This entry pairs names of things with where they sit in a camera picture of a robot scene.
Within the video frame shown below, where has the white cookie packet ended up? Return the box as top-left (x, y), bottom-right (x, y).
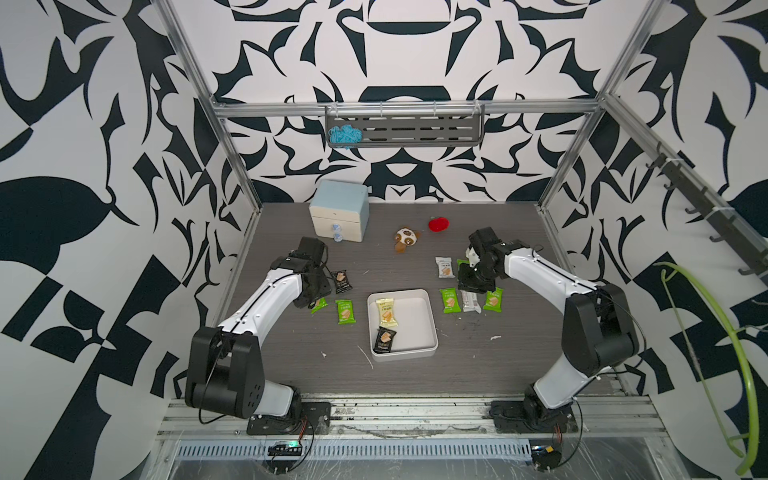
top-left (435, 257), bottom-right (455, 279)
top-left (460, 290), bottom-right (482, 313)

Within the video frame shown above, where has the light blue drawer cabinet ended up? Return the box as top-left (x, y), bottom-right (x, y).
top-left (309, 180), bottom-right (370, 243)

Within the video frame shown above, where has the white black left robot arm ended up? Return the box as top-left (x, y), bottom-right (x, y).
top-left (184, 237), bottom-right (331, 423)

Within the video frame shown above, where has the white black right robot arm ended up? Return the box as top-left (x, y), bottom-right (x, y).
top-left (458, 227), bottom-right (640, 424)

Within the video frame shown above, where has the black cookie packet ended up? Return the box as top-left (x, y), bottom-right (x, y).
top-left (332, 270), bottom-right (352, 295)
top-left (373, 327), bottom-right (397, 355)

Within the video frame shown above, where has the white storage box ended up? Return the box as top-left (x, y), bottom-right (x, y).
top-left (366, 289), bottom-right (439, 363)

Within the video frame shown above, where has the brown white plush toy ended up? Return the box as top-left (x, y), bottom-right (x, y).
top-left (394, 227), bottom-right (421, 253)

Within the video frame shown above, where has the red plush heart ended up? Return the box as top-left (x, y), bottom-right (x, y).
top-left (428, 217), bottom-right (450, 233)

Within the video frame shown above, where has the small green cookie packet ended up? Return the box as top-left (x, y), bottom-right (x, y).
top-left (483, 288), bottom-right (504, 313)

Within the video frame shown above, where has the green cookie packet hidden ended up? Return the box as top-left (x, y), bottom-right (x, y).
top-left (335, 299), bottom-right (356, 325)

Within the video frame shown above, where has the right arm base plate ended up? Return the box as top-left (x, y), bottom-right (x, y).
top-left (489, 397), bottom-right (580, 434)

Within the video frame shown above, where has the pale yellow cookie packet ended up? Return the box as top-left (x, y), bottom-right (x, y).
top-left (376, 298), bottom-right (398, 329)

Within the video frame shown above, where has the grey wall rack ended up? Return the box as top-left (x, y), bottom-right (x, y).
top-left (325, 102), bottom-right (485, 148)

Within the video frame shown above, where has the green hose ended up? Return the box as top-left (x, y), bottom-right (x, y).
top-left (653, 261), bottom-right (761, 476)

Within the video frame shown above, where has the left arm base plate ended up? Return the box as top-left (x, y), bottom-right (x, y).
top-left (246, 402), bottom-right (332, 436)

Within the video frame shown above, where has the blue crochet item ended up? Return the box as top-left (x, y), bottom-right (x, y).
top-left (328, 124), bottom-right (363, 148)

